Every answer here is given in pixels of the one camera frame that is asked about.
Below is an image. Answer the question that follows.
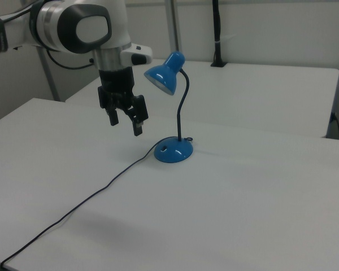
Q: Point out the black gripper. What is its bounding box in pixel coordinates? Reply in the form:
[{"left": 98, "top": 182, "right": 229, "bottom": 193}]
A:
[{"left": 97, "top": 67, "right": 150, "bottom": 137}]

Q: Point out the blue gooseneck desk lamp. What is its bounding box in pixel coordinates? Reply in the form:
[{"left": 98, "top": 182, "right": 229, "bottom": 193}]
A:
[{"left": 143, "top": 50, "right": 195, "bottom": 163}]

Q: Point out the black clamp-mounted pole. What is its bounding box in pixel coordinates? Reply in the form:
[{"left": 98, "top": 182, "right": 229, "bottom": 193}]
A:
[{"left": 210, "top": 0, "right": 228, "bottom": 68}]

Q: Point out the black lamp power cord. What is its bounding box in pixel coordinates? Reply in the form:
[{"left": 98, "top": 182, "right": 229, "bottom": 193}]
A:
[{"left": 0, "top": 136, "right": 195, "bottom": 268}]

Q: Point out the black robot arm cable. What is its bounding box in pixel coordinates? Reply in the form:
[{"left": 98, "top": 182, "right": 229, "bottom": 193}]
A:
[{"left": 0, "top": 0, "right": 95, "bottom": 70}]

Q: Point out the grey metal frame leg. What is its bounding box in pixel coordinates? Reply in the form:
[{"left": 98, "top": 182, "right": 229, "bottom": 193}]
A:
[{"left": 37, "top": 46, "right": 60, "bottom": 102}]

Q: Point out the grey partition post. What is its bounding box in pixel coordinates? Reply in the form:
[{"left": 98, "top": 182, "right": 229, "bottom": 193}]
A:
[{"left": 164, "top": 0, "right": 182, "bottom": 60}]

